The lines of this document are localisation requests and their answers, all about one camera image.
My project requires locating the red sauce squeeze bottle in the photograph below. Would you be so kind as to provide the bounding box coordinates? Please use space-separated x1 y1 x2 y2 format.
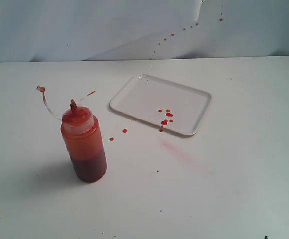
36 86 107 183

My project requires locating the white rectangular plastic tray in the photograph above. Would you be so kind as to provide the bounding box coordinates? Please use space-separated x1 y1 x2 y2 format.
110 74 212 137

